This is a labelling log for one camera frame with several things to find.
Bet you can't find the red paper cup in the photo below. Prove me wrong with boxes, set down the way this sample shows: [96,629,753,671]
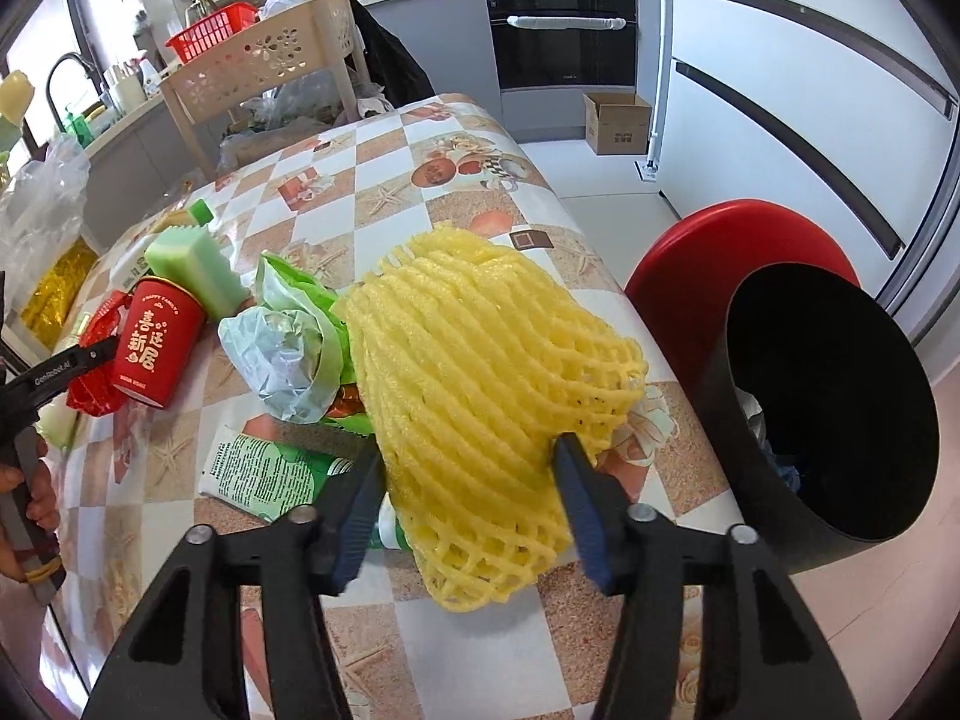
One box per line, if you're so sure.
[111,276,207,410]

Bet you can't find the bright green snack packet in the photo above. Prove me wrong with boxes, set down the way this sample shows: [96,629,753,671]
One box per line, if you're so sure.
[255,251,376,436]

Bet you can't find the white refrigerator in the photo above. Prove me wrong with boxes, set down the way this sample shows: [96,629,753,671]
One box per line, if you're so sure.
[664,0,960,331]

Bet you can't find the black trash bin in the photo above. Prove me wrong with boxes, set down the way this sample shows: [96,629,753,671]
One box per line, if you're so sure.
[690,262,942,575]

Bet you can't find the grey kitchen counter cabinet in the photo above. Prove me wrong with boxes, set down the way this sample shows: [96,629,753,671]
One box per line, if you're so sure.
[79,0,672,237]

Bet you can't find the blue plastic bag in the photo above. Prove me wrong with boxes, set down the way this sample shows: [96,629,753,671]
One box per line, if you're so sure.
[761,439,803,500]

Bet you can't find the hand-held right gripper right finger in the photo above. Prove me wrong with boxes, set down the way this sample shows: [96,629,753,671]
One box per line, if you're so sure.
[551,431,863,720]

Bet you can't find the pale green plastic bag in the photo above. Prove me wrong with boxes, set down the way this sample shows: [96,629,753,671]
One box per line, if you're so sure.
[217,296,346,425]

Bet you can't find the black built-in oven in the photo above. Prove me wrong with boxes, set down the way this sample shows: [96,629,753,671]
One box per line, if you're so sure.
[485,0,638,93]

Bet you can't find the green-capped drink bottle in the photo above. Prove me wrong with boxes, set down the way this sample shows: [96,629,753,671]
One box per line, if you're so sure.
[112,199,217,278]

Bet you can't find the large clear plastic bag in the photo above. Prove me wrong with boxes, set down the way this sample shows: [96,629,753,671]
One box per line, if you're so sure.
[0,133,92,301]

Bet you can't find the red plastic stool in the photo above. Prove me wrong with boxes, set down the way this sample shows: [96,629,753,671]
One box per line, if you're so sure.
[624,199,861,361]

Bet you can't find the black kitchen faucet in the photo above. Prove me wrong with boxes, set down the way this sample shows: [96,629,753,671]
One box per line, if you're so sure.
[46,52,102,140]

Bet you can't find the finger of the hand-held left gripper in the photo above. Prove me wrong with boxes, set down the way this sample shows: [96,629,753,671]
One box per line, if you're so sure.
[67,336,121,376]

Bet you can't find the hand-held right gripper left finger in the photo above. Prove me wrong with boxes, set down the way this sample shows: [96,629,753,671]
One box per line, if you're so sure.
[81,442,387,720]

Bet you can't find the beige plastic basket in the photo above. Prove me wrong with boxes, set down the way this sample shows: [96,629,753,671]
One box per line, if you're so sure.
[160,0,376,181]

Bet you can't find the green white printed packet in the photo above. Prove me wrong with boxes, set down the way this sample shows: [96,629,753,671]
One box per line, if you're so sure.
[199,426,410,550]

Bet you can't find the red plastic basket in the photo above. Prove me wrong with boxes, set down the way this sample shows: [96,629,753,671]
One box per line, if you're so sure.
[165,2,261,65]

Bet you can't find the yellow foam fruit net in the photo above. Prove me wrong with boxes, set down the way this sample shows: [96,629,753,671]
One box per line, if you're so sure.
[341,221,650,614]

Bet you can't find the crumpled white plastic bags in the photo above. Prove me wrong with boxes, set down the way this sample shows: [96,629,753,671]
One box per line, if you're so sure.
[217,71,395,166]

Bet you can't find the gold foil bag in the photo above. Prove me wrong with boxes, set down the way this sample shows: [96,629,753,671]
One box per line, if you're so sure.
[21,240,100,350]

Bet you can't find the green sponge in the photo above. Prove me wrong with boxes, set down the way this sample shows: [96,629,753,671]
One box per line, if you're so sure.
[145,223,252,321]

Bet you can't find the yellow plastic container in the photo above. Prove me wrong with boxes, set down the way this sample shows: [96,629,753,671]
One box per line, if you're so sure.
[0,69,36,125]

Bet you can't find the cardboard box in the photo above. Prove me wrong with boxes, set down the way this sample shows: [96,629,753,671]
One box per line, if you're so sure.
[583,92,652,157]

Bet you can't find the person's left hand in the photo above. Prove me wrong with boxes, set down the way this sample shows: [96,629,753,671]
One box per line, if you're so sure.
[0,435,62,586]

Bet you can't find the black bag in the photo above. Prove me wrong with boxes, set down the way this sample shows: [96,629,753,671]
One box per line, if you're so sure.
[349,0,434,110]

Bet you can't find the red plastic wrapper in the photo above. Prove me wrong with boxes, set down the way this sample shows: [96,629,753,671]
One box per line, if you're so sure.
[66,291,151,419]

